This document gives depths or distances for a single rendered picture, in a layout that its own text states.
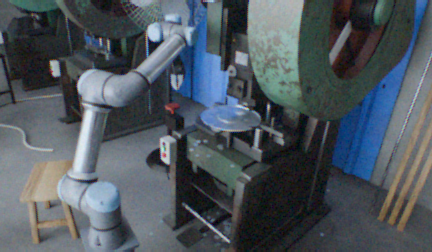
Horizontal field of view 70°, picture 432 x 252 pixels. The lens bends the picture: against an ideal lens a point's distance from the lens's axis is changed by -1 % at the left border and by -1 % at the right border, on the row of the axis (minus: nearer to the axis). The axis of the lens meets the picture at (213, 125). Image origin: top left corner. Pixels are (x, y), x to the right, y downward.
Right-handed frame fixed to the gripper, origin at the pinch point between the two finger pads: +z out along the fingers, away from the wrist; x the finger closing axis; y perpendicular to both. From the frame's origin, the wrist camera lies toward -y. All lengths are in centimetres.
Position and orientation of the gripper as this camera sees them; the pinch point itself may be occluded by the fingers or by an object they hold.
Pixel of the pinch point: (177, 88)
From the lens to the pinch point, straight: 161.3
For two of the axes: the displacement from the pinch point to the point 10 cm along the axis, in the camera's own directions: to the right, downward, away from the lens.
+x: -9.3, 1.5, -3.2
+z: -0.2, 8.8, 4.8
